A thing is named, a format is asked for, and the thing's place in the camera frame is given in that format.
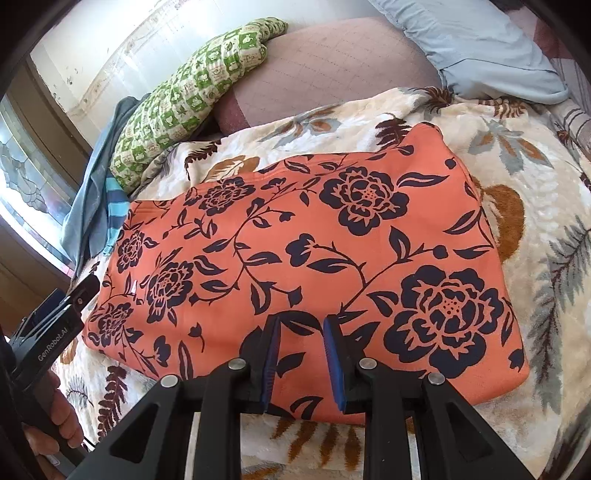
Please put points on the blue striped knit garment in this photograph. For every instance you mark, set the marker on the blue striped knit garment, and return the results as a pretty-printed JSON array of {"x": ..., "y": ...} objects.
[{"x": 115, "y": 207}]

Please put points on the green checkered pillow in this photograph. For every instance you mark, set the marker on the green checkered pillow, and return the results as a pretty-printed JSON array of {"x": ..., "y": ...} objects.
[{"x": 184, "y": 97}]

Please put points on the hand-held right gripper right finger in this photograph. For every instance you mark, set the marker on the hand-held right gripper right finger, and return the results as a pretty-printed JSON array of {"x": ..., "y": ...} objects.
[{"x": 333, "y": 364}]

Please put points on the dark wooden door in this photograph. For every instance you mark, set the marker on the dark wooden door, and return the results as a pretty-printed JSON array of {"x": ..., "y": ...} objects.
[{"x": 27, "y": 286}]

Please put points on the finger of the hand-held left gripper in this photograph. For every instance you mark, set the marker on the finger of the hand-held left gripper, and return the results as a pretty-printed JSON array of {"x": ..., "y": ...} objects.
[{"x": 85, "y": 290}]

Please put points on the stained glass door pane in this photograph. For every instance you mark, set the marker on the stained glass door pane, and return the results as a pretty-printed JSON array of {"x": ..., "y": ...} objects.
[{"x": 27, "y": 184}]

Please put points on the maroon pink bed cover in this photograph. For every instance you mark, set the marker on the maroon pink bed cover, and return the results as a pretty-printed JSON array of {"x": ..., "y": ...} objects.
[{"x": 549, "y": 41}]

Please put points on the striped floral cushion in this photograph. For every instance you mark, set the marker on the striped floral cushion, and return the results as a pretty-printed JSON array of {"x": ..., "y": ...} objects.
[{"x": 577, "y": 92}]

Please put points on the leaf print fleece blanket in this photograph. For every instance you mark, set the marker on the leaf print fleece blanket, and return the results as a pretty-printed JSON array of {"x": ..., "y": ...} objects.
[{"x": 531, "y": 277}]

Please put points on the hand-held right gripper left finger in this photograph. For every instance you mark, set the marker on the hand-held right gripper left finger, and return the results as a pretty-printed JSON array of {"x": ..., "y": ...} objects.
[{"x": 272, "y": 360}]

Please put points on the orange floral garment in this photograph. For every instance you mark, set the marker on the orange floral garment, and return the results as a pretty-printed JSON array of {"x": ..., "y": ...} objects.
[{"x": 323, "y": 230}]

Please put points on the pink quilted cushion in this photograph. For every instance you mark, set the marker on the pink quilted cushion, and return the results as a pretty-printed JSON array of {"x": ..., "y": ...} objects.
[{"x": 332, "y": 64}]

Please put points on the blue cloth garment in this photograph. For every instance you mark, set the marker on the blue cloth garment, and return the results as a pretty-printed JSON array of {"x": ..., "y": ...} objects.
[{"x": 94, "y": 194}]

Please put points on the grey-blue pillow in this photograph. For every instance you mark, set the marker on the grey-blue pillow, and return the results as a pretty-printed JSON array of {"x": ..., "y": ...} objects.
[{"x": 485, "y": 50}]

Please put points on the person's left hand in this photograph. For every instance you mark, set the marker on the person's left hand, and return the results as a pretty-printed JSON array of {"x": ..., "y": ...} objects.
[{"x": 69, "y": 415}]

